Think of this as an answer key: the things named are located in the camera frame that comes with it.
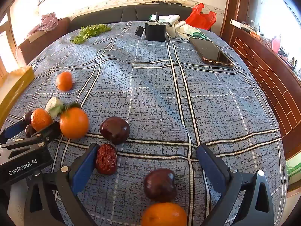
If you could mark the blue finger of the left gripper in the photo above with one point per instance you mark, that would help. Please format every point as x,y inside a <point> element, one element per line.
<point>48,134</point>
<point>12,131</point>

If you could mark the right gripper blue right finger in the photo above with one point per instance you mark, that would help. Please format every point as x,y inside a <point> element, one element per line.
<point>226,183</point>

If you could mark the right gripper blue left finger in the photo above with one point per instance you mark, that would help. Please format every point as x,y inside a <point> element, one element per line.
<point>71,180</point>

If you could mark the small dark plum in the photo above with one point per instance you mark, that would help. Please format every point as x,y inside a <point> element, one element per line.
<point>29,131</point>
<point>27,117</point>

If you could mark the small orange tangerine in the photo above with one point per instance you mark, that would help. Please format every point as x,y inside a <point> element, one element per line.
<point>40,119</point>

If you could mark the orange with green leaf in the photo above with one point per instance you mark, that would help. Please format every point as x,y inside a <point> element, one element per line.
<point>74,122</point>

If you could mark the white banana chunk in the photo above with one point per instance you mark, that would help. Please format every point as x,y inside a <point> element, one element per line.
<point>53,107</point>

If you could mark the wrinkled red jujube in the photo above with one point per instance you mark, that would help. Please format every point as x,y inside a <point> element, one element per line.
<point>106,160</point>

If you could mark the dark red plum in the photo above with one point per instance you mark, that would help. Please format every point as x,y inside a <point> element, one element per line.
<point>115,129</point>

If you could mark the yellow rimmed white tray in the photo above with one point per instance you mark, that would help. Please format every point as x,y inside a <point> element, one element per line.
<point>12,86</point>

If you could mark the brown armchair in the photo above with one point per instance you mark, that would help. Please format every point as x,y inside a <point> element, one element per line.
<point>37,42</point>

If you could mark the blue plaid tablecloth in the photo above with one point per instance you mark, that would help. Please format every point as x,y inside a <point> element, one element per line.
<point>173,102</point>

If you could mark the green lettuce bunch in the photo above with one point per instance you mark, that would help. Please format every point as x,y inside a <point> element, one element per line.
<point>89,32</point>

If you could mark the purple cloth on armchair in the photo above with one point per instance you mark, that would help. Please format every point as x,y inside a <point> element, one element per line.
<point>48,23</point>

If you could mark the wooden cabinet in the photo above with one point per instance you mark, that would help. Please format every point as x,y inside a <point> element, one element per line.
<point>266,35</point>

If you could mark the black smartphone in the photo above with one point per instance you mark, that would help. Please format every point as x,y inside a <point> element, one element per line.
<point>210,54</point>

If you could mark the black box holder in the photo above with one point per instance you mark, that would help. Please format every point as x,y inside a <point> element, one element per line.
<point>155,30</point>

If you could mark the black sofa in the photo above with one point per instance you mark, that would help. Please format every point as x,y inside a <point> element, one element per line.
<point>140,12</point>

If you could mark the white cloth pile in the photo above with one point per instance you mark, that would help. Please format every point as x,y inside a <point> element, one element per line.
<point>180,29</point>

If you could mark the red plastic bag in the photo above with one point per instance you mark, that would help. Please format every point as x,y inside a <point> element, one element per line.
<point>200,20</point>

